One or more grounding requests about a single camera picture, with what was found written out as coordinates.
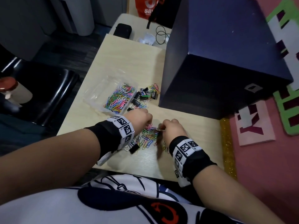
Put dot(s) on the red bag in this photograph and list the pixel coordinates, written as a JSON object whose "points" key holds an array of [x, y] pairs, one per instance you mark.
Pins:
{"points": [[146, 6]]}

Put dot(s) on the large dark blue box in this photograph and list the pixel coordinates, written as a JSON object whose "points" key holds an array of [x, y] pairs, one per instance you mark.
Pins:
{"points": [[222, 55]]}

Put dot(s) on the person's left fingers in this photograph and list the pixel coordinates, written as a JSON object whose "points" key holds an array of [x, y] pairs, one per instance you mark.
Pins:
{"points": [[148, 120]]}

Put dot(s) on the clear plastic bag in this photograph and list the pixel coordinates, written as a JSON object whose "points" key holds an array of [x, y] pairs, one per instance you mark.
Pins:
{"points": [[146, 39]]}

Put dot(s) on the person's left hand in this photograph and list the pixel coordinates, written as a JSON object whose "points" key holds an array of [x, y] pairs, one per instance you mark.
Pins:
{"points": [[139, 120]]}

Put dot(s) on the black chair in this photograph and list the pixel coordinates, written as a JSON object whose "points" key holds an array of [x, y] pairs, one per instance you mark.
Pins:
{"points": [[46, 90]]}

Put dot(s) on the white printed shirt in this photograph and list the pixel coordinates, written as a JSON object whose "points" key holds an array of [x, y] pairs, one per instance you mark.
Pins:
{"points": [[81, 205]]}

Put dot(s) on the gold glitter strip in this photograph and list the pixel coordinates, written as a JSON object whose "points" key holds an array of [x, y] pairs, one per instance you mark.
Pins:
{"points": [[227, 146]]}

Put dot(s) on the black zip case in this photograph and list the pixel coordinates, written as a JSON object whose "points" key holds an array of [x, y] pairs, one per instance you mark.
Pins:
{"points": [[122, 31]]}

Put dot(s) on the white bin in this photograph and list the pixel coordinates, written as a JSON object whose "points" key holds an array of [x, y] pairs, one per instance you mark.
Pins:
{"points": [[74, 13]]}

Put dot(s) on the small bunch of paper clips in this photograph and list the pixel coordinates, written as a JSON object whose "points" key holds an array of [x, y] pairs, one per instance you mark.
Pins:
{"points": [[155, 88]]}

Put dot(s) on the person's right forearm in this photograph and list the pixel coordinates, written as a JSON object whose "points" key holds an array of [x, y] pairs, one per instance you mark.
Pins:
{"points": [[229, 198]]}

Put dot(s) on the cluster of black binder clips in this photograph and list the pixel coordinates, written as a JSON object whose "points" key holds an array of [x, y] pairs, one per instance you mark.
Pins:
{"points": [[143, 94]]}

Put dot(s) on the heap of loose paper clips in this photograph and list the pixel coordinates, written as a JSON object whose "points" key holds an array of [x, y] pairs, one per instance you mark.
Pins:
{"points": [[147, 136]]}

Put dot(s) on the bottle with red cap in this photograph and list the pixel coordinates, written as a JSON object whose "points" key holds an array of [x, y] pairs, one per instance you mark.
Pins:
{"points": [[14, 90]]}

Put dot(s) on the black right wristband with markers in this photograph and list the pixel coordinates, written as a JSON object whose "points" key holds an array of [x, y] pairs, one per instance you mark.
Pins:
{"points": [[190, 157]]}

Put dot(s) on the grey cabinet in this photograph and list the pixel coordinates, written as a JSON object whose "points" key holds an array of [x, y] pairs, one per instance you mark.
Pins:
{"points": [[21, 23]]}

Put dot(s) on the person's right fingers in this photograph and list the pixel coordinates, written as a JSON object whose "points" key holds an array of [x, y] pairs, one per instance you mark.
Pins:
{"points": [[164, 128]]}

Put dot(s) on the black left wristband with markers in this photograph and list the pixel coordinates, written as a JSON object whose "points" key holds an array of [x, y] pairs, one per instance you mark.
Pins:
{"points": [[108, 136]]}

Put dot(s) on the person's right hand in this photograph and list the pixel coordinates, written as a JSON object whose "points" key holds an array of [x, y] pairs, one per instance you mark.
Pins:
{"points": [[174, 130]]}

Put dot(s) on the person's left forearm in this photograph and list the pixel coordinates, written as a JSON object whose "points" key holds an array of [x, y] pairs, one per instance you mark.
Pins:
{"points": [[53, 160]]}

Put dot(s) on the pile of coloured paper clips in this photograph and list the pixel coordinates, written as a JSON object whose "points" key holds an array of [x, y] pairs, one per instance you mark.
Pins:
{"points": [[119, 99]]}

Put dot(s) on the green and white letter card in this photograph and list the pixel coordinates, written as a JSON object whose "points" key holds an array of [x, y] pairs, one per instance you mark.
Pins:
{"points": [[286, 27]]}

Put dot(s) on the pink letter card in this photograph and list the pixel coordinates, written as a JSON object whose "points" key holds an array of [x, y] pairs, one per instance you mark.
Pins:
{"points": [[257, 123]]}

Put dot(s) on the black wristband with markers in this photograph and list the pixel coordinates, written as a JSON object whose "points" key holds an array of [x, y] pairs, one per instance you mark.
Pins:
{"points": [[190, 157], [108, 136]]}

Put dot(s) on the clear plastic container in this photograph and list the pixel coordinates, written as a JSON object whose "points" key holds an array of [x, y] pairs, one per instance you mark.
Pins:
{"points": [[98, 90]]}

